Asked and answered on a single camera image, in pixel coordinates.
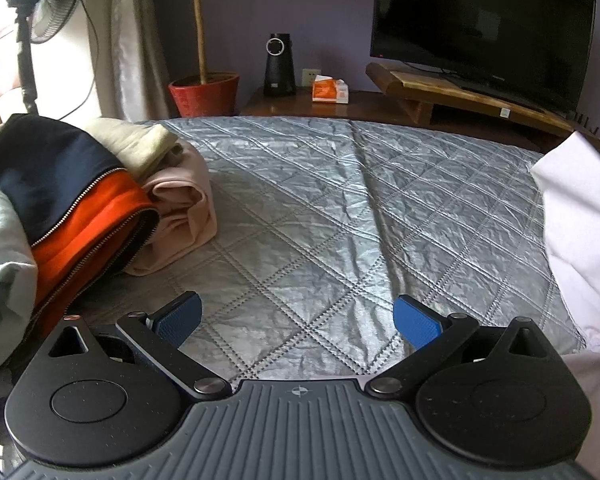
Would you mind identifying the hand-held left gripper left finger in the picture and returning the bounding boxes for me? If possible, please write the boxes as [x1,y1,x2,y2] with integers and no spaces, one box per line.
[37,290,233,403]

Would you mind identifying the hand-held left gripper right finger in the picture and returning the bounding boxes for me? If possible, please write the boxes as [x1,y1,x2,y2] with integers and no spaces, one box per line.
[365,294,556,403]

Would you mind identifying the light lilac garment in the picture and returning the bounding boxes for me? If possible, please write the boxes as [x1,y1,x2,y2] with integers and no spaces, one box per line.
[530,130,600,466]

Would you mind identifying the pale pink folded garment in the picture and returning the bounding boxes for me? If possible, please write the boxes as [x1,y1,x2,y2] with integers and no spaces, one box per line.
[125,140,218,277]

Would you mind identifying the grey quilted bedspread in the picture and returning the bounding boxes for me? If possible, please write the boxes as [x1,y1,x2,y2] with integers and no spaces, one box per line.
[0,115,588,381]

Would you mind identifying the olive beige folded garment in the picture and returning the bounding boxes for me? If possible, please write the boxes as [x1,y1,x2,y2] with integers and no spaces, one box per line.
[87,117,183,181]

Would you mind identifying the pale grey-green garment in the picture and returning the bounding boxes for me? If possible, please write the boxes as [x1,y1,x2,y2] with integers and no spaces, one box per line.
[0,175,41,386]

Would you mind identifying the navy and orange zip jacket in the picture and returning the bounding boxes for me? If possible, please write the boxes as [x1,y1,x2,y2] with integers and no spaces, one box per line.
[0,112,161,321]

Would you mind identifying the red plant pot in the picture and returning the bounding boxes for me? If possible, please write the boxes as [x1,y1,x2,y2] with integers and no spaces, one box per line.
[168,72,241,118]

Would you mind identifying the dark wooden television cabinet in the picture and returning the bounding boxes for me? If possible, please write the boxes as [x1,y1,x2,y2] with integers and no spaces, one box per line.
[240,87,546,153]

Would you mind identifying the wooden television riser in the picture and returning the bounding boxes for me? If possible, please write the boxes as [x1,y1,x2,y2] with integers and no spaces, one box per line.
[365,62,581,136]

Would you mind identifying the orange tissue box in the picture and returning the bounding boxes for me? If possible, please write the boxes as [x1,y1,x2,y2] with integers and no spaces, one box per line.
[311,75,350,106]

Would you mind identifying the black cylindrical speaker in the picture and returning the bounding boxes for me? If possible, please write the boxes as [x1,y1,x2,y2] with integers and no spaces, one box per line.
[263,33,297,98]

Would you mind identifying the grey curtain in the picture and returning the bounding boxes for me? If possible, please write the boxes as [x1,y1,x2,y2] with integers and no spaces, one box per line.
[110,0,173,123]

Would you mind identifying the green potted tree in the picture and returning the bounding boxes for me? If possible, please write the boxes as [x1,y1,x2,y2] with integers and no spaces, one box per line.
[145,0,258,86]

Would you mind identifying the black flat-screen television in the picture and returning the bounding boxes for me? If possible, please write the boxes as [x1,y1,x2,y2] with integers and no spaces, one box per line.
[370,0,597,115]

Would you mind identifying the standing electric fan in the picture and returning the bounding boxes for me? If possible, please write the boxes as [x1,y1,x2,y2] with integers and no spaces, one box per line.
[27,0,91,43]

